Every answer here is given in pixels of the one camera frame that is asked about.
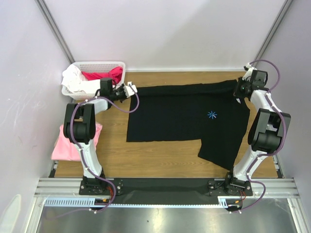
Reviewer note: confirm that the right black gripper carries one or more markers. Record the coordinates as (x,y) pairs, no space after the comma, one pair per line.
(238,85)

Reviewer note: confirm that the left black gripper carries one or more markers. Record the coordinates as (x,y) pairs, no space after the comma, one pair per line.
(121,88)

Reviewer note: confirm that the black t-shirt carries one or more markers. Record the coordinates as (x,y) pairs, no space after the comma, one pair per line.
(206,112)

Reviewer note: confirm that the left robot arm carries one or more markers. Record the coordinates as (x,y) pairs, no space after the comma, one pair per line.
(80,128)

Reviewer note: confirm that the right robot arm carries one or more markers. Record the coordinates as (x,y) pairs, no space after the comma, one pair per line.
(268,131)

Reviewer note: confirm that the magenta t-shirt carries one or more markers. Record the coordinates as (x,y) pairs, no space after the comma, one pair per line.
(115,74)

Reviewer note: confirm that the white plastic laundry basket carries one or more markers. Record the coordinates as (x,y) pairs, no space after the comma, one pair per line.
(90,67)

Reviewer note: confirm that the white t-shirt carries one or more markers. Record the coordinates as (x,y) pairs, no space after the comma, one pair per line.
(75,81)

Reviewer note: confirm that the folded pink t-shirt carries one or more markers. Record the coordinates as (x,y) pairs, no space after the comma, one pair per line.
(64,150)

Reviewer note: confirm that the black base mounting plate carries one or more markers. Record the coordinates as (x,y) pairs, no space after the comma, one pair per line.
(165,191)

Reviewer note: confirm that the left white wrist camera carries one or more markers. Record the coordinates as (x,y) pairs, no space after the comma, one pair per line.
(130,89)

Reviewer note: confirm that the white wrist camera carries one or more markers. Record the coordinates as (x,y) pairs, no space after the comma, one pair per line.
(248,71)
(130,89)

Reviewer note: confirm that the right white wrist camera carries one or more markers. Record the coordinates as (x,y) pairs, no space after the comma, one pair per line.
(248,71)

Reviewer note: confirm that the aluminium frame rail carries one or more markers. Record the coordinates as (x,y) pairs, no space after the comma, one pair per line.
(69,187)

